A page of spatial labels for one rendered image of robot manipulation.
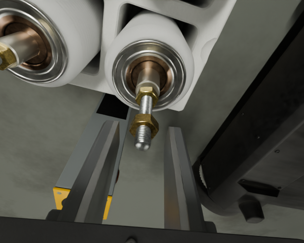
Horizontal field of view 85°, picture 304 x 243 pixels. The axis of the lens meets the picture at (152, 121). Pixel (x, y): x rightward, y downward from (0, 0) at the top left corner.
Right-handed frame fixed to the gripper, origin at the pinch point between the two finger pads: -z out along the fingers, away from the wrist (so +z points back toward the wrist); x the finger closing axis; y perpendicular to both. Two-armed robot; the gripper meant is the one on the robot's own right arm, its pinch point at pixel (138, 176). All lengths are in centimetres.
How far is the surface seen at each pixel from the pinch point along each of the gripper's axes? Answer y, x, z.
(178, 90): 0.8, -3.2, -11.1
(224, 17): -5.5, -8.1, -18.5
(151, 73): -1.1, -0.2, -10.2
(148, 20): -4.8, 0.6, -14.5
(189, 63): -2.0, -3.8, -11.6
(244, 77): 8.2, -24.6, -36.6
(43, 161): 53, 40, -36
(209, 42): -2.6, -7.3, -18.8
